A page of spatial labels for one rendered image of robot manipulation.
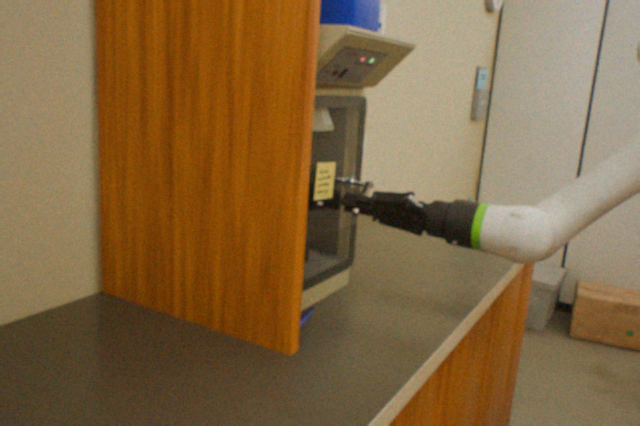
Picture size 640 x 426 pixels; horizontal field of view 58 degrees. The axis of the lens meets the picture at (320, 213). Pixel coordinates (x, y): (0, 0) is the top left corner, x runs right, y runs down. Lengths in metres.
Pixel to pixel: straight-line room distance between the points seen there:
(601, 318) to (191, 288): 3.01
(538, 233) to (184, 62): 0.70
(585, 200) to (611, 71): 2.81
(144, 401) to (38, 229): 0.48
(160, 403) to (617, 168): 0.91
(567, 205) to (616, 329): 2.66
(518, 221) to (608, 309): 2.73
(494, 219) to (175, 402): 0.64
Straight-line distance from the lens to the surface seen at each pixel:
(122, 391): 0.97
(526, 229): 1.10
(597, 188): 1.23
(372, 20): 1.10
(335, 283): 1.35
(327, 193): 1.21
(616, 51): 4.01
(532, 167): 4.08
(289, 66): 0.96
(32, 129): 1.23
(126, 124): 1.21
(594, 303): 3.80
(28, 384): 1.02
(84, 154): 1.30
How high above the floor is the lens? 1.42
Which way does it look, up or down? 13 degrees down
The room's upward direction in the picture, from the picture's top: 4 degrees clockwise
